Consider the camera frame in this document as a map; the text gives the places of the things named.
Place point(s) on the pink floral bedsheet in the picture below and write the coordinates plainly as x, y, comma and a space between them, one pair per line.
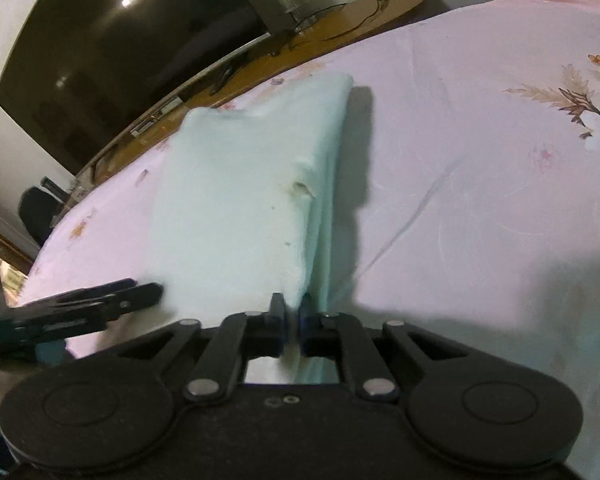
470, 210

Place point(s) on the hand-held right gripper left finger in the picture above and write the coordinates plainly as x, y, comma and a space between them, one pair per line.
279, 327

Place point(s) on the wooden door frame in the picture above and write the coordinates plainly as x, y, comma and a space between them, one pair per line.
7, 247

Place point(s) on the slim silver set-top box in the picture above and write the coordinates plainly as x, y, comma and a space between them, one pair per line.
156, 117

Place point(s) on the pale green small garment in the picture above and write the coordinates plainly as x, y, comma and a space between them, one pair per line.
245, 195

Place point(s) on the black flat screen television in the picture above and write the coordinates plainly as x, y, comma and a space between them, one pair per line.
110, 55

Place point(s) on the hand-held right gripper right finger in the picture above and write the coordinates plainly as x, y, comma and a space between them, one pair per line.
305, 330

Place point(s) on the black chair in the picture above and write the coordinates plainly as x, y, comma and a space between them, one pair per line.
37, 210

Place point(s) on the wooden television cabinet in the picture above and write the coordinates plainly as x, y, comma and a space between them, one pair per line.
325, 22

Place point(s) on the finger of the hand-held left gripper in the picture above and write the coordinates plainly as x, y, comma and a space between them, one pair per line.
80, 294
105, 310

